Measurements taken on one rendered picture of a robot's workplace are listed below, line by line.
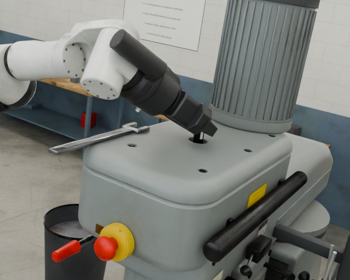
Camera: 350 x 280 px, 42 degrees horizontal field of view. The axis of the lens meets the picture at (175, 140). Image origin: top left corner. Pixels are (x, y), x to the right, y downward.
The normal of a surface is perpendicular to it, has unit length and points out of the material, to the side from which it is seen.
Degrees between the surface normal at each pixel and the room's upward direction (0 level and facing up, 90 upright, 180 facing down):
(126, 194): 90
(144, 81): 70
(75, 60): 77
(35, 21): 90
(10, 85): 98
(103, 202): 90
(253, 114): 90
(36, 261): 0
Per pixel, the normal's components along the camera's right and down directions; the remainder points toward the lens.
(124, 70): 0.70, -0.09
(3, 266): 0.14, -0.94
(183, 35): -0.53, 0.18
